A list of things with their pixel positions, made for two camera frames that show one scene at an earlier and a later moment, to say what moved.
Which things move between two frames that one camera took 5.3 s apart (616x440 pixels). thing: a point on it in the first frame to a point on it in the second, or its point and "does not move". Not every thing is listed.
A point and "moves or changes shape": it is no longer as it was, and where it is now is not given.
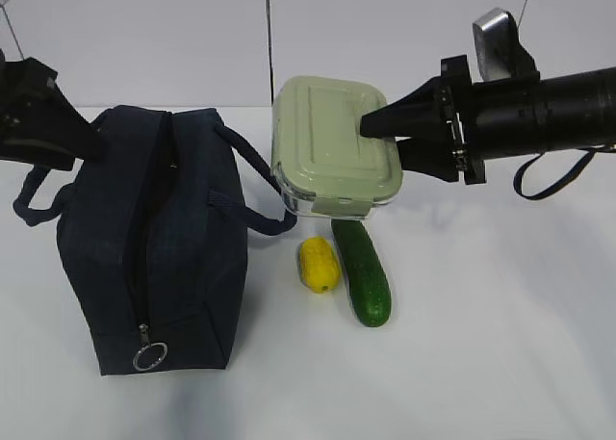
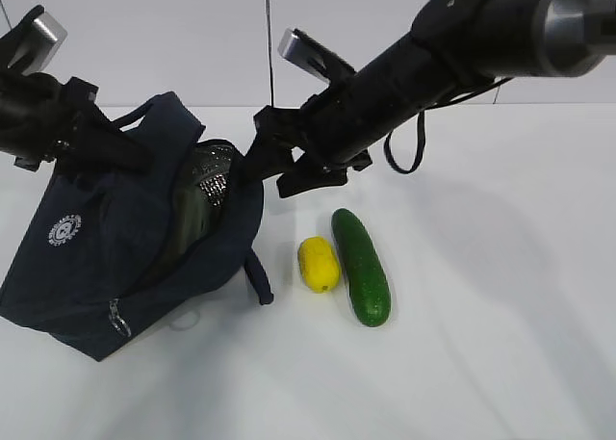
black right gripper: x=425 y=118 to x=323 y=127
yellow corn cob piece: x=320 y=264 does not move
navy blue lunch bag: x=155 y=234 moves or changes shape
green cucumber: x=369 y=284 does not move
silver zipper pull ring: x=143 y=328 to x=115 y=321
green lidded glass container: x=322 y=166 to x=201 y=196
